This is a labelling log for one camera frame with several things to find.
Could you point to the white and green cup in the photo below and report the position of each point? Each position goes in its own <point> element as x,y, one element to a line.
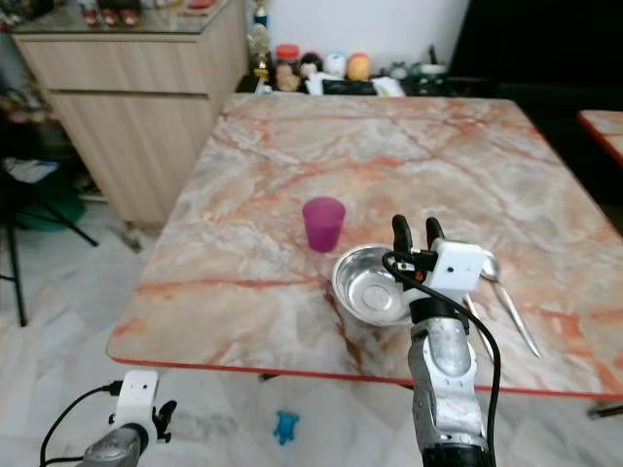
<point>431,70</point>

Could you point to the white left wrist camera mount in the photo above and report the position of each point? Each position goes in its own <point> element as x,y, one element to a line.
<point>138,389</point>

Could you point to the silver metal spoon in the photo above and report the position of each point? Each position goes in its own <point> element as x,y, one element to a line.
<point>516,311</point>

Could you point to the large black screen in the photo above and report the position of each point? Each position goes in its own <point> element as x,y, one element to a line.
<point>535,34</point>

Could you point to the green round basin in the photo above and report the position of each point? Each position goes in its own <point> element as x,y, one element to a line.
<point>51,212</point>

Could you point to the white round figurine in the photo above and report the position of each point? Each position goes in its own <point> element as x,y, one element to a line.
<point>336,64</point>

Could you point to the white paper sheet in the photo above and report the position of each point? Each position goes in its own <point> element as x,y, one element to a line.
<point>31,171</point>

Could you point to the black tripod stand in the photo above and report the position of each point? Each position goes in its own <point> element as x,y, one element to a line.
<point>17,255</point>

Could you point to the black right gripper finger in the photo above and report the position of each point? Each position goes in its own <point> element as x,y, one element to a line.
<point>402,234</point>
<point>434,232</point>

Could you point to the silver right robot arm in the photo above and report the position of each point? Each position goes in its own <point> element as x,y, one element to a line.
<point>448,389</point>

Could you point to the dark haired figurine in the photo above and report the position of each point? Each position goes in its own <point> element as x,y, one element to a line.
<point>311,68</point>

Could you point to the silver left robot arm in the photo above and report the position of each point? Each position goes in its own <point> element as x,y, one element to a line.
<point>112,452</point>

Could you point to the jar with red lid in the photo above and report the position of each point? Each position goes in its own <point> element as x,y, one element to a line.
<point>287,68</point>

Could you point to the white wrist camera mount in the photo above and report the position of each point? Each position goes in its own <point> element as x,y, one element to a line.
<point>459,268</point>
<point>138,389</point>

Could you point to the black low console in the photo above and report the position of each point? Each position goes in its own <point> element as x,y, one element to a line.
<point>355,89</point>

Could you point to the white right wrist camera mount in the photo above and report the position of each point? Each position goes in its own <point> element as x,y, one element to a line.
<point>459,268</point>

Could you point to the light wooden cabinet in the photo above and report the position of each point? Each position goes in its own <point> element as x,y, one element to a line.
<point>136,112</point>

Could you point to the marble side table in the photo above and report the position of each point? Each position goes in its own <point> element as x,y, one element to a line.
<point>605,131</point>

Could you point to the gold trophy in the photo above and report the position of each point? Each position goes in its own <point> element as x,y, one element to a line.
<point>260,41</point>

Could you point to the small blue toy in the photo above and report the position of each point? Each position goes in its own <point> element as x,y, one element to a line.
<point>286,428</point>

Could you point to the stainless steel bowl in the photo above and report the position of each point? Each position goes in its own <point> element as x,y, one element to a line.
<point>368,287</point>

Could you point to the purple plastic cup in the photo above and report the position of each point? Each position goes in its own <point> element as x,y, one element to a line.
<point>323,224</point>

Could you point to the red figurines on cabinet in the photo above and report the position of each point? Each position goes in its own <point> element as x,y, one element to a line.
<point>112,16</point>

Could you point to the yellow orange figurine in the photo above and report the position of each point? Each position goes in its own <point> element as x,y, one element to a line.
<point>358,66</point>

